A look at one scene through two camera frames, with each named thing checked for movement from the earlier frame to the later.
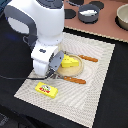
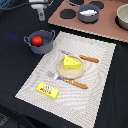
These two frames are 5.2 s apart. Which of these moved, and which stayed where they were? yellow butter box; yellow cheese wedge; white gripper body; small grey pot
Moved: white gripper body
Stayed: yellow cheese wedge; small grey pot; yellow butter box
